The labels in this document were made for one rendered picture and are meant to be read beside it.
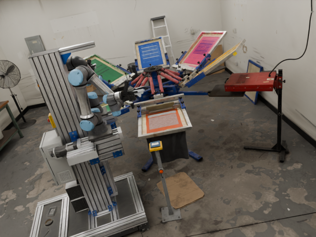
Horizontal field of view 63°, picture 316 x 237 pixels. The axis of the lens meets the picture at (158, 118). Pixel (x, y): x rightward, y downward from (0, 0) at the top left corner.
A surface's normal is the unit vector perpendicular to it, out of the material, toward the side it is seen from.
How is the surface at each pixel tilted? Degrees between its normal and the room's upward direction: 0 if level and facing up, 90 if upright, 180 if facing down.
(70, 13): 90
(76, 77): 83
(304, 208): 0
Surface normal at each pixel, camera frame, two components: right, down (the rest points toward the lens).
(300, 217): -0.18, -0.88
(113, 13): 0.06, 0.43
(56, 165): 0.26, 0.38
